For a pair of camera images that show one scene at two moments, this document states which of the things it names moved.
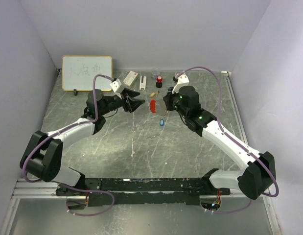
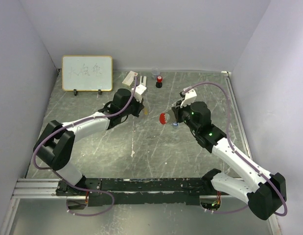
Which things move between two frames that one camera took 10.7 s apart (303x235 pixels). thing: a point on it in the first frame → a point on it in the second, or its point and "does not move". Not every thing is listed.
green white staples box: x=130 y=78 does not move
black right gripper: x=168 y=98 → x=177 y=110
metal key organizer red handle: x=158 y=106 → x=164 y=118
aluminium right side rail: x=228 y=79 does not move
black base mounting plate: x=104 y=192 does not move
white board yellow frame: x=78 y=72 does not move
